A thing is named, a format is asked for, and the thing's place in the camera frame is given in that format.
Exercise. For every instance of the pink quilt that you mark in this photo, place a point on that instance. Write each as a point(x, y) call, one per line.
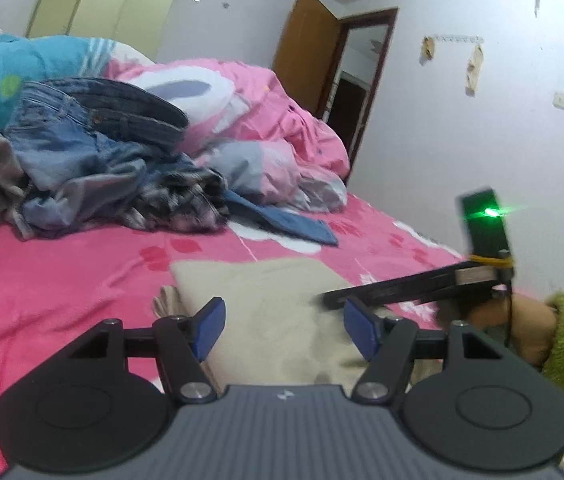
point(272, 110)

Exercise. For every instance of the grey blue garment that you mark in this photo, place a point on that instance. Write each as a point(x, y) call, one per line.
point(71, 200)

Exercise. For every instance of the light blue jeans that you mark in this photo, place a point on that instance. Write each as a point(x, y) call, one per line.
point(46, 130)

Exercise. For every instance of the dark brown door frame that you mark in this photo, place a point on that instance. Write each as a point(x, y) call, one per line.
point(373, 85)

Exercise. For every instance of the black white plaid shirt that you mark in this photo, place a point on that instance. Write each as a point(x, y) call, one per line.
point(181, 200)

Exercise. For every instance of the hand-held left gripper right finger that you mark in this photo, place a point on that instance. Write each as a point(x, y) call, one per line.
point(362, 330)

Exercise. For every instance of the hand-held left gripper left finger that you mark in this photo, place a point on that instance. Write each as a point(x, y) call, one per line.
point(209, 330)

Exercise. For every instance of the blue dotted quilt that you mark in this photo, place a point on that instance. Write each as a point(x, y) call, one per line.
point(26, 65)

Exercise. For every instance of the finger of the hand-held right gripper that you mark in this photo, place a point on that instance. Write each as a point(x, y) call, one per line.
point(392, 286)
point(437, 294)

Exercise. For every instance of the pale green wardrobe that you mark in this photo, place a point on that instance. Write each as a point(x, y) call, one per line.
point(101, 5)

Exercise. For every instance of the dark denim jeans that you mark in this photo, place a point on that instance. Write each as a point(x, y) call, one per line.
point(126, 105)

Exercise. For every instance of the person's right hand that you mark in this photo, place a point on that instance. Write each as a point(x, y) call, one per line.
point(522, 325)

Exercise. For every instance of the beige hanging cloth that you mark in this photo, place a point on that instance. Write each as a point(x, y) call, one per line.
point(474, 70)
point(428, 50)

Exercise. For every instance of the beige pants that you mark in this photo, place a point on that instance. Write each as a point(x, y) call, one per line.
point(272, 310)

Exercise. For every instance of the beige wall switch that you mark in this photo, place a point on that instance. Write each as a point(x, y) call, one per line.
point(560, 100)

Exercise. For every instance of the brown wooden door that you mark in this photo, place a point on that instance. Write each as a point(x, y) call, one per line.
point(307, 50)

